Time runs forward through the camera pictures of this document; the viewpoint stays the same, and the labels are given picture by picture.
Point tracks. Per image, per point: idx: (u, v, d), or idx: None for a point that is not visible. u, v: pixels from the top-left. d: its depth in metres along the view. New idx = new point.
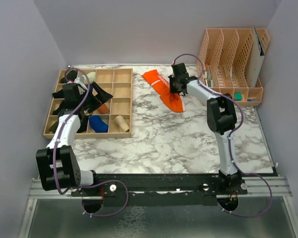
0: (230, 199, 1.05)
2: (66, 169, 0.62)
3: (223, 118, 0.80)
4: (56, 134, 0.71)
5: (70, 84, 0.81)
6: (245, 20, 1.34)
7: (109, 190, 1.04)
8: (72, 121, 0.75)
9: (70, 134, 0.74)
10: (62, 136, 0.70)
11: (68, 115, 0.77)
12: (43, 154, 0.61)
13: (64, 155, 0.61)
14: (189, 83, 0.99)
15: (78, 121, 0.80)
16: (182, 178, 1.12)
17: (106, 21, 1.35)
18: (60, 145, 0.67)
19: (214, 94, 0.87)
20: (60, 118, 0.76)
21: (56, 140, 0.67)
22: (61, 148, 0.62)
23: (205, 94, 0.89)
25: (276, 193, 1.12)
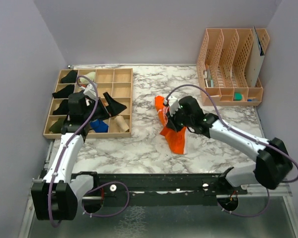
0: (230, 199, 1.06)
2: (60, 206, 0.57)
3: (279, 170, 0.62)
4: (54, 162, 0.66)
5: (76, 97, 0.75)
6: (245, 20, 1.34)
7: (109, 190, 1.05)
8: (73, 145, 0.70)
9: (71, 161, 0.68)
10: (60, 166, 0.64)
11: (71, 136, 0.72)
12: (38, 189, 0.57)
13: (59, 193, 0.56)
14: (212, 127, 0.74)
15: (81, 140, 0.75)
16: (182, 177, 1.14)
17: (106, 22, 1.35)
18: (56, 179, 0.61)
19: (260, 144, 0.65)
20: (62, 140, 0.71)
21: (53, 173, 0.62)
22: (57, 185, 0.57)
23: (245, 143, 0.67)
25: (276, 194, 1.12)
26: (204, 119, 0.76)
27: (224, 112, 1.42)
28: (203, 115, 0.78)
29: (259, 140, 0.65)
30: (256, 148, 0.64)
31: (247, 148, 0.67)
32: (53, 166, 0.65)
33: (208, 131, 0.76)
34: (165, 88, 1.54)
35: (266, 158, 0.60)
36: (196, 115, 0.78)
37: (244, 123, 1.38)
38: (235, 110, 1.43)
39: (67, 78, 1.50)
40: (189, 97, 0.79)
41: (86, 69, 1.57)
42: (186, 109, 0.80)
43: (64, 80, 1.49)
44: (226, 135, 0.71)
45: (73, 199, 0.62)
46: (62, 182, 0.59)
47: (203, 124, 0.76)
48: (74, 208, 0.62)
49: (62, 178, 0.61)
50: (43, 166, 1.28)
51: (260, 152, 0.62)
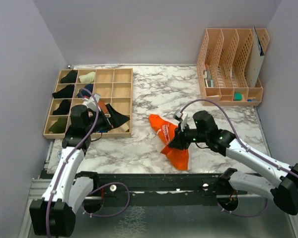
0: (230, 199, 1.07)
2: (58, 224, 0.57)
3: None
4: (53, 179, 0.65)
5: (78, 110, 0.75)
6: (244, 20, 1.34)
7: (109, 190, 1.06)
8: (73, 160, 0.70)
9: (70, 177, 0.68)
10: (59, 183, 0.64)
11: (71, 151, 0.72)
12: (36, 207, 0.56)
13: (58, 211, 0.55)
14: (230, 146, 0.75)
15: (81, 155, 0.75)
16: (182, 177, 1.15)
17: (106, 21, 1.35)
18: (55, 197, 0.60)
19: (281, 170, 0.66)
20: (62, 155, 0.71)
21: (51, 190, 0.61)
22: (57, 203, 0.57)
23: (266, 167, 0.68)
25: None
26: (221, 137, 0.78)
27: (224, 112, 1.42)
28: (219, 133, 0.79)
29: (281, 166, 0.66)
30: (278, 174, 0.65)
31: (267, 172, 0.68)
32: (52, 183, 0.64)
33: (226, 150, 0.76)
34: (165, 87, 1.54)
35: (289, 186, 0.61)
36: (212, 132, 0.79)
37: (244, 123, 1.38)
38: (235, 110, 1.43)
39: (67, 78, 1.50)
40: (205, 115, 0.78)
41: (86, 69, 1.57)
42: (199, 126, 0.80)
43: (63, 80, 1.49)
44: (245, 156, 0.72)
45: (71, 215, 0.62)
46: (60, 201, 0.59)
47: (219, 143, 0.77)
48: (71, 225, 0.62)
49: (61, 196, 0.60)
50: (43, 166, 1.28)
51: (282, 179, 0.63)
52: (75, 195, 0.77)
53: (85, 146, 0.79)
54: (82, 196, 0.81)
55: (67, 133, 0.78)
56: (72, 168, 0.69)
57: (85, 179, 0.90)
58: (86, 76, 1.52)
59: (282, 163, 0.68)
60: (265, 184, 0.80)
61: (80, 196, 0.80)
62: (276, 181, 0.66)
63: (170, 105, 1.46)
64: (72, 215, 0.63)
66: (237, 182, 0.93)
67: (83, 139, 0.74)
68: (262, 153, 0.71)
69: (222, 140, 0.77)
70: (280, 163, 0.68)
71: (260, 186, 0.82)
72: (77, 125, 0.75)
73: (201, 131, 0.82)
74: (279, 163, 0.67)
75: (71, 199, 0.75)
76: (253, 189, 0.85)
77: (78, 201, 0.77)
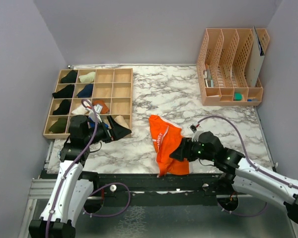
0: (230, 199, 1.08)
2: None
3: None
4: (52, 197, 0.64)
5: (78, 121, 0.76)
6: (244, 20, 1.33)
7: (109, 190, 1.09)
8: (72, 175, 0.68)
9: (69, 194, 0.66)
10: (58, 202, 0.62)
11: (69, 166, 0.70)
12: (36, 226, 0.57)
13: (56, 230, 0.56)
14: (239, 167, 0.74)
15: (80, 169, 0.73)
16: (182, 178, 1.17)
17: (106, 21, 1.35)
18: (53, 217, 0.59)
19: (293, 187, 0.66)
20: (60, 170, 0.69)
21: (50, 209, 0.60)
22: (55, 223, 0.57)
23: (277, 186, 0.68)
25: None
26: (228, 157, 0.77)
27: (224, 112, 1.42)
28: (226, 153, 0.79)
29: (292, 184, 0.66)
30: (291, 192, 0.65)
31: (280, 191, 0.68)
32: (51, 201, 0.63)
33: (235, 171, 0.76)
34: (165, 87, 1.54)
35: None
36: (219, 153, 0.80)
37: (244, 123, 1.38)
38: (235, 110, 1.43)
39: (67, 78, 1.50)
40: (211, 137, 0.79)
41: (86, 69, 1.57)
42: (207, 148, 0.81)
43: (63, 80, 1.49)
44: (255, 175, 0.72)
45: (70, 231, 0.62)
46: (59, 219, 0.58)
47: (227, 164, 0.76)
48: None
49: (59, 216, 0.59)
50: (43, 166, 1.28)
51: (296, 197, 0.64)
52: (74, 205, 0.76)
53: (82, 158, 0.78)
54: (82, 204, 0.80)
55: (65, 145, 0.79)
56: (70, 184, 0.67)
57: (85, 183, 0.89)
58: (86, 76, 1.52)
59: (293, 180, 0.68)
60: (276, 195, 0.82)
61: (80, 204, 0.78)
62: (289, 199, 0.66)
63: (169, 105, 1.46)
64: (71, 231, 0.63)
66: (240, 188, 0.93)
67: (81, 151, 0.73)
68: (271, 172, 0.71)
69: (230, 160, 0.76)
70: (291, 180, 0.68)
71: (269, 196, 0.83)
72: (75, 136, 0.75)
73: (208, 151, 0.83)
74: (289, 181, 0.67)
75: (71, 210, 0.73)
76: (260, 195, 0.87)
77: (78, 209, 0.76)
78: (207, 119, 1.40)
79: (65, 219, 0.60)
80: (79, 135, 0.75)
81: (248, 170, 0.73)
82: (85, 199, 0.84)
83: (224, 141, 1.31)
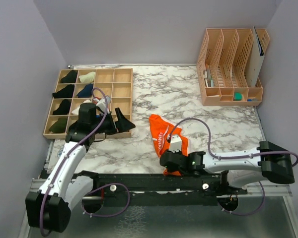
0: (230, 199, 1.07)
2: (52, 219, 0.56)
3: (285, 167, 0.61)
4: (53, 172, 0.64)
5: (88, 106, 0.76)
6: (244, 20, 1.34)
7: (109, 190, 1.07)
8: (75, 154, 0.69)
9: (70, 172, 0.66)
10: (58, 177, 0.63)
11: (73, 146, 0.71)
12: (32, 199, 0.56)
13: (51, 206, 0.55)
14: (205, 165, 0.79)
15: (83, 152, 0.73)
16: (182, 177, 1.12)
17: (106, 21, 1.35)
18: (51, 191, 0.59)
19: (254, 156, 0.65)
20: (64, 149, 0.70)
21: (49, 184, 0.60)
22: (52, 197, 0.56)
23: (242, 162, 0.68)
25: (276, 193, 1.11)
26: (193, 162, 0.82)
27: (224, 112, 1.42)
28: (190, 158, 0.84)
29: (252, 153, 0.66)
30: (255, 162, 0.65)
31: (247, 166, 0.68)
32: (51, 176, 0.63)
33: (206, 169, 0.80)
34: (165, 87, 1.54)
35: (268, 168, 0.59)
36: (185, 164, 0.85)
37: (244, 123, 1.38)
38: (235, 110, 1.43)
39: (67, 78, 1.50)
40: (167, 155, 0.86)
41: (86, 69, 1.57)
42: (172, 166, 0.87)
43: (64, 80, 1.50)
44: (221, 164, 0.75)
45: (66, 211, 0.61)
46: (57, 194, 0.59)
47: (195, 168, 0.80)
48: (65, 221, 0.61)
49: (57, 191, 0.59)
50: (43, 166, 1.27)
51: (260, 164, 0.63)
52: (72, 192, 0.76)
53: (88, 143, 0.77)
54: (79, 196, 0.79)
55: (71, 129, 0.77)
56: (72, 164, 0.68)
57: (85, 179, 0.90)
58: (86, 76, 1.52)
59: (251, 149, 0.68)
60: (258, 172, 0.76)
61: (78, 195, 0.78)
62: (259, 169, 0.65)
63: (169, 105, 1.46)
64: (66, 212, 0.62)
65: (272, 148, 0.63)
66: (237, 181, 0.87)
67: (88, 136, 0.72)
68: (231, 154, 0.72)
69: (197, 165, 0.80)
70: (250, 150, 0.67)
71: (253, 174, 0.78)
72: (82, 121, 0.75)
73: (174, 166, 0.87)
74: (248, 152, 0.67)
75: (69, 196, 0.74)
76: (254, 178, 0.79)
77: (75, 199, 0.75)
78: (207, 119, 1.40)
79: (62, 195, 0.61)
80: (87, 119, 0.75)
81: (214, 163, 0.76)
82: (83, 192, 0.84)
83: (224, 141, 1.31)
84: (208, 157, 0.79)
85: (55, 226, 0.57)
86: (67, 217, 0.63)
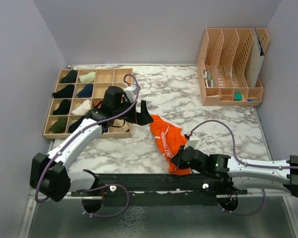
0: (230, 198, 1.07)
2: (50, 186, 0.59)
3: None
4: (64, 142, 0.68)
5: (116, 91, 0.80)
6: (244, 20, 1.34)
7: (109, 190, 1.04)
8: (89, 132, 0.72)
9: (80, 146, 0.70)
10: (67, 148, 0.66)
11: (91, 123, 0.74)
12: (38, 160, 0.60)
13: (54, 172, 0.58)
14: (229, 169, 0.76)
15: (98, 132, 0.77)
16: (182, 178, 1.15)
17: (106, 21, 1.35)
18: (58, 158, 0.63)
19: (283, 169, 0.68)
20: (81, 124, 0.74)
21: (58, 151, 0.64)
22: (57, 164, 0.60)
23: (269, 172, 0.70)
25: (275, 193, 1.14)
26: (216, 164, 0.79)
27: (224, 112, 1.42)
28: (214, 160, 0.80)
29: (281, 166, 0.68)
30: (284, 174, 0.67)
31: (273, 176, 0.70)
32: (61, 145, 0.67)
33: (229, 174, 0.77)
34: (165, 87, 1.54)
35: (297, 182, 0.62)
36: (207, 164, 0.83)
37: (244, 123, 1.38)
38: (235, 110, 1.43)
39: (67, 78, 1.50)
40: (193, 152, 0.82)
41: (86, 69, 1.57)
42: (194, 162, 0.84)
43: (64, 80, 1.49)
44: (246, 171, 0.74)
45: (64, 182, 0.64)
46: (61, 162, 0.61)
47: (218, 171, 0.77)
48: (60, 192, 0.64)
49: (63, 160, 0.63)
50: None
51: (289, 177, 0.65)
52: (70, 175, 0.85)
53: (105, 125, 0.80)
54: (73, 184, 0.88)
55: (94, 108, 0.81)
56: (84, 140, 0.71)
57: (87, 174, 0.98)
58: (87, 76, 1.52)
59: (280, 161, 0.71)
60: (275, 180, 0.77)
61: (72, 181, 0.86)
62: (286, 181, 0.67)
63: (170, 105, 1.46)
64: (64, 185, 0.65)
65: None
66: (242, 184, 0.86)
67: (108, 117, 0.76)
68: (259, 162, 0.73)
69: (221, 167, 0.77)
70: (278, 162, 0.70)
71: (269, 182, 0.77)
72: (106, 102, 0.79)
73: (196, 164, 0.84)
74: (277, 164, 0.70)
75: None
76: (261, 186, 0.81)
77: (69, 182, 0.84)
78: (207, 119, 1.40)
79: (66, 164, 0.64)
80: (110, 102, 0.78)
81: (239, 169, 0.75)
82: (78, 183, 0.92)
83: (224, 141, 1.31)
84: (233, 161, 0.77)
85: (49, 193, 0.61)
86: (64, 189, 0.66)
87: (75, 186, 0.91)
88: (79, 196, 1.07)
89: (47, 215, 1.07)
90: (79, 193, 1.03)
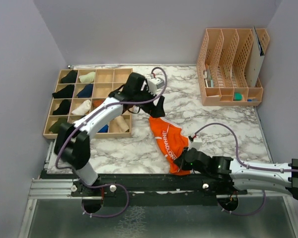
0: (230, 199, 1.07)
2: (73, 152, 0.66)
3: None
4: (90, 114, 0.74)
5: (139, 75, 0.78)
6: (244, 20, 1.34)
7: (109, 190, 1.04)
8: (112, 109, 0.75)
9: (104, 120, 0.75)
10: (92, 120, 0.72)
11: (113, 101, 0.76)
12: (65, 127, 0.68)
13: (78, 140, 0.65)
14: (231, 171, 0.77)
15: (119, 110, 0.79)
16: (182, 178, 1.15)
17: (106, 21, 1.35)
18: (83, 128, 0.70)
19: (285, 171, 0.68)
20: (106, 100, 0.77)
21: (83, 121, 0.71)
22: (81, 133, 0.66)
23: (271, 175, 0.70)
25: (276, 193, 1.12)
26: (219, 166, 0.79)
27: (224, 112, 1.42)
28: (216, 161, 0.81)
29: (282, 168, 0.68)
30: (285, 177, 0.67)
31: (275, 179, 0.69)
32: (87, 116, 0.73)
33: (231, 175, 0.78)
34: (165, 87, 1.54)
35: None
36: (210, 165, 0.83)
37: (244, 123, 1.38)
38: (235, 110, 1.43)
39: (67, 78, 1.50)
40: (196, 153, 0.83)
41: (86, 69, 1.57)
42: (196, 164, 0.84)
43: (64, 80, 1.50)
44: (248, 173, 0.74)
45: (86, 151, 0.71)
46: (86, 132, 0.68)
47: (220, 172, 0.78)
48: (82, 159, 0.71)
49: (87, 130, 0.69)
50: (43, 166, 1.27)
51: (291, 180, 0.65)
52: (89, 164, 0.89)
53: (126, 107, 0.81)
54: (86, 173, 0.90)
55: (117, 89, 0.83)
56: (107, 115, 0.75)
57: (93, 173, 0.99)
58: (87, 76, 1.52)
59: (282, 164, 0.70)
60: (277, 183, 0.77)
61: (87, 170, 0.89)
62: (288, 184, 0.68)
63: (169, 105, 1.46)
64: (86, 155, 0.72)
65: None
66: (243, 185, 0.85)
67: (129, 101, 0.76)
68: (261, 164, 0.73)
69: (223, 169, 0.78)
70: (280, 165, 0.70)
71: (271, 185, 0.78)
72: (128, 86, 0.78)
73: (199, 166, 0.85)
74: (279, 167, 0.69)
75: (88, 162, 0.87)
76: (263, 187, 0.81)
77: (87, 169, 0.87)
78: (206, 119, 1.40)
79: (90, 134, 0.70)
80: (133, 86, 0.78)
81: (241, 171, 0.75)
82: (88, 177, 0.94)
83: (224, 141, 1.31)
84: (235, 163, 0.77)
85: (71, 160, 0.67)
86: (84, 159, 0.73)
87: (85, 179, 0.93)
88: (79, 196, 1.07)
89: (48, 215, 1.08)
90: (80, 193, 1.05)
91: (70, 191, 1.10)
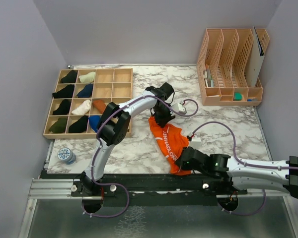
0: (230, 199, 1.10)
2: (113, 128, 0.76)
3: None
4: (131, 99, 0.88)
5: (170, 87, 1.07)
6: (244, 20, 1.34)
7: (109, 190, 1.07)
8: (149, 100, 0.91)
9: (141, 107, 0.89)
10: (133, 105, 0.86)
11: (150, 94, 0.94)
12: (111, 106, 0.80)
13: (121, 118, 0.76)
14: (229, 168, 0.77)
15: (151, 104, 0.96)
16: (182, 178, 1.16)
17: (106, 22, 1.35)
18: (126, 109, 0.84)
19: (282, 169, 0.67)
20: (144, 92, 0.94)
21: (126, 104, 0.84)
22: (123, 113, 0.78)
23: (269, 173, 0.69)
25: (276, 194, 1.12)
26: (216, 163, 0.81)
27: (224, 112, 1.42)
28: (213, 160, 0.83)
29: (280, 166, 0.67)
30: (282, 174, 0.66)
31: (273, 177, 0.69)
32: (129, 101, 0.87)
33: (228, 173, 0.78)
34: None
35: (296, 182, 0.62)
36: (206, 164, 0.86)
37: (244, 123, 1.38)
38: (235, 110, 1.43)
39: (67, 78, 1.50)
40: (191, 151, 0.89)
41: (86, 69, 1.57)
42: (193, 162, 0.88)
43: (64, 80, 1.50)
44: (245, 171, 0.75)
45: (122, 133, 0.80)
46: (128, 112, 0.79)
47: (217, 170, 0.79)
48: (118, 139, 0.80)
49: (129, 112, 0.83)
50: (42, 166, 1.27)
51: (288, 177, 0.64)
52: (104, 159, 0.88)
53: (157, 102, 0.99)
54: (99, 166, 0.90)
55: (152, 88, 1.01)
56: (144, 103, 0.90)
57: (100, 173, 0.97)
58: (87, 76, 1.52)
59: (279, 162, 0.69)
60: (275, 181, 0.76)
61: (101, 163, 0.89)
62: (285, 182, 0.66)
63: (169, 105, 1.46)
64: (121, 136, 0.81)
65: None
66: (242, 184, 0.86)
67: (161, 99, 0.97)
68: (258, 162, 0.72)
69: (220, 166, 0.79)
70: (277, 163, 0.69)
71: (269, 183, 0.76)
72: (162, 89, 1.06)
73: (197, 165, 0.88)
74: (276, 164, 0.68)
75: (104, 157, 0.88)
76: (262, 186, 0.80)
77: (102, 161, 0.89)
78: (206, 119, 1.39)
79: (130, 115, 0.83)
80: (166, 90, 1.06)
81: (238, 168, 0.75)
82: (98, 171, 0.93)
83: (224, 141, 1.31)
84: (232, 160, 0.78)
85: (110, 137, 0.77)
86: (119, 139, 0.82)
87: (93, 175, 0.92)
88: (79, 196, 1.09)
89: (47, 215, 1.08)
90: (80, 193, 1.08)
91: (70, 191, 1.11)
